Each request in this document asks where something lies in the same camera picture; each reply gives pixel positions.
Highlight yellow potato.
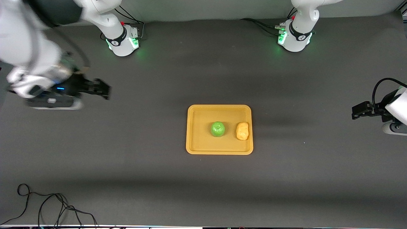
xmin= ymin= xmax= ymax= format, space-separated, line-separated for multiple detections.
xmin=236 ymin=122 xmax=249 ymax=141

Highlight green apple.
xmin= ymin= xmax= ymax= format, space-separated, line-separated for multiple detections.
xmin=211 ymin=121 xmax=226 ymax=138

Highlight yellow plastic tray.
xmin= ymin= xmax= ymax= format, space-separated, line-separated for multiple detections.
xmin=186 ymin=104 xmax=254 ymax=155

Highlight dark grey table mat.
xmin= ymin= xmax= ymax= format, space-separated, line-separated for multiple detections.
xmin=0 ymin=10 xmax=407 ymax=227

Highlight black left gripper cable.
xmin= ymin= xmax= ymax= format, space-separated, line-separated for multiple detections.
xmin=371 ymin=78 xmax=407 ymax=110

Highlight black right arm base cables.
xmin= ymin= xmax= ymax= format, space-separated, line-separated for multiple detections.
xmin=114 ymin=5 xmax=145 ymax=40

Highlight black arm base cables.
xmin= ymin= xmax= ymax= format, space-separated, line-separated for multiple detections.
xmin=114 ymin=5 xmax=145 ymax=40
xmin=240 ymin=18 xmax=282 ymax=35

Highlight thin black loose cable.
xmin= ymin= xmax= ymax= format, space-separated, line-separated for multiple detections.
xmin=38 ymin=193 xmax=98 ymax=228
xmin=0 ymin=184 xmax=69 ymax=227

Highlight black left arm base cables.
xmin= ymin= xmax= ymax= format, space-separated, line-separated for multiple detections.
xmin=240 ymin=18 xmax=282 ymax=35

